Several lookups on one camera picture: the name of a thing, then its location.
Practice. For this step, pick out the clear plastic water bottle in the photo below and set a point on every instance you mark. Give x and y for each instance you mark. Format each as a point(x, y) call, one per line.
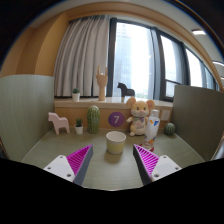
point(151, 130)

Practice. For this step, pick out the pink horse figurine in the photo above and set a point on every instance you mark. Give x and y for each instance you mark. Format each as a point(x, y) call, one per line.
point(58, 122)

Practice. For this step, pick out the grey white curtain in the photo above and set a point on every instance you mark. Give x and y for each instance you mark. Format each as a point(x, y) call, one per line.
point(83, 51)

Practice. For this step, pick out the tall green ceramic cactus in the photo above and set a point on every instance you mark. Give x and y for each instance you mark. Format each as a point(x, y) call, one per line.
point(93, 119)

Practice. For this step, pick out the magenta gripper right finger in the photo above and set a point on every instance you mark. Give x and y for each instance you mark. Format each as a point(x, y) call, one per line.
point(151, 166)

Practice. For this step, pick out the cream yellow paper cup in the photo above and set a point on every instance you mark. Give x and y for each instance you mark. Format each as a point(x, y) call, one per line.
point(115, 141)

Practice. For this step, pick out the small potted plant on sill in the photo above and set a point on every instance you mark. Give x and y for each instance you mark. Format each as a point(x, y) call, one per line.
point(76, 95)

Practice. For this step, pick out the black horse figurine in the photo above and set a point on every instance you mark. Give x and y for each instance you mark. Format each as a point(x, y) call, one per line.
point(125, 91)

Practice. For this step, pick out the wooden hand mannequin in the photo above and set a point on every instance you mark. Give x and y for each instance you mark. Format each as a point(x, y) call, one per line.
point(102, 79)

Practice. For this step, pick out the left green partition panel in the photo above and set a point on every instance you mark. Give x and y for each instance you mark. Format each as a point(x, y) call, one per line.
point(25, 101)

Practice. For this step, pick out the green partition panel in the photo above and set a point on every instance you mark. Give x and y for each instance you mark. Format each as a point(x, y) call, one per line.
point(25, 101)
point(198, 114)

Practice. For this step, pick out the red round coaster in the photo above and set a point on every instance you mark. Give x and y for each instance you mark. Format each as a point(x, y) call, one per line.
point(142, 146)

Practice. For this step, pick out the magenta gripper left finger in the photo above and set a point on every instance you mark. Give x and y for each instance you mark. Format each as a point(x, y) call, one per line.
point(72, 167)

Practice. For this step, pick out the plush mouse toy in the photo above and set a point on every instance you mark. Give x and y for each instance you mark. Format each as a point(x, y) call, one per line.
point(139, 115)

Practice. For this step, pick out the small potted plant on desk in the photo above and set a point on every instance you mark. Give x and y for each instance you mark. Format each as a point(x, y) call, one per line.
point(79, 126)

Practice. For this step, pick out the white wall socket right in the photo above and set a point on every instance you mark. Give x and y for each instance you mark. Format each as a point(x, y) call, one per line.
point(165, 115)

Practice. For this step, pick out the right green partition panel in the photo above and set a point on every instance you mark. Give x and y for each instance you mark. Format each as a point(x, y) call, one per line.
point(198, 114)

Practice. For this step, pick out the round green ceramic cactus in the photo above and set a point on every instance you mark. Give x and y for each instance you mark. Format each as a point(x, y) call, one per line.
point(169, 129)

